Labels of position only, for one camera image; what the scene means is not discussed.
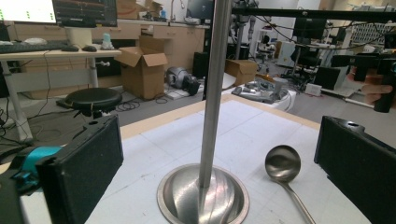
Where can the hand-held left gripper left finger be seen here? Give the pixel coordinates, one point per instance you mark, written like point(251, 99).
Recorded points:
point(81, 168)

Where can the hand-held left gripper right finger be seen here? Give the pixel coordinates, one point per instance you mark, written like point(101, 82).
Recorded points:
point(358, 168)

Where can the small white box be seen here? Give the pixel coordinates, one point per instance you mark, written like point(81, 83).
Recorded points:
point(313, 89)

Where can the black round stool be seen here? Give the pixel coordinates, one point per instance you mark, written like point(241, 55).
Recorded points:
point(93, 98)

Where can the steel ladle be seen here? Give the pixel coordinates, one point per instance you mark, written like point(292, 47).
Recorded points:
point(282, 163)

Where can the pile of grey parts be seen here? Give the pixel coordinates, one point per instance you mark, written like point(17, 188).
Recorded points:
point(258, 91)

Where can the open cardboard box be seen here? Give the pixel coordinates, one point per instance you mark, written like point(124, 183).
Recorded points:
point(141, 77)

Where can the white-legged wooden desk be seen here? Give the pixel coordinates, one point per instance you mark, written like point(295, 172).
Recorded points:
point(56, 54)

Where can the small closed cardboard box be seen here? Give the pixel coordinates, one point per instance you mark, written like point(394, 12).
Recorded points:
point(241, 70)

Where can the black computer mouse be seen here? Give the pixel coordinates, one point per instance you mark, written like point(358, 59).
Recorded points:
point(70, 48)
point(89, 48)

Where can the pale teal bottle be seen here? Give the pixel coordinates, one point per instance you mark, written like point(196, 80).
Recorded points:
point(107, 42)

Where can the black keyboard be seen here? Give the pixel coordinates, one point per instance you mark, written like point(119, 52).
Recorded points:
point(31, 47)

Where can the grey and black device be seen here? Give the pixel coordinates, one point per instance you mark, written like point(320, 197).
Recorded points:
point(182, 79)

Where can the steel stand with round base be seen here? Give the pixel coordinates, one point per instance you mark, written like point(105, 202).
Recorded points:
point(214, 93)

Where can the monitor with dark screen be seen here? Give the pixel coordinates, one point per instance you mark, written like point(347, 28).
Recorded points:
point(84, 12)

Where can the black tower case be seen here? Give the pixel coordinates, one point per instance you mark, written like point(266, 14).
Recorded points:
point(200, 64)

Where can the monitor with white screen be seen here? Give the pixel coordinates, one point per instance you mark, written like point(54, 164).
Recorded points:
point(25, 11)

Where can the black horizontal frame bar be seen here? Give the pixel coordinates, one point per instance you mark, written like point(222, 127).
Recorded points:
point(311, 14)

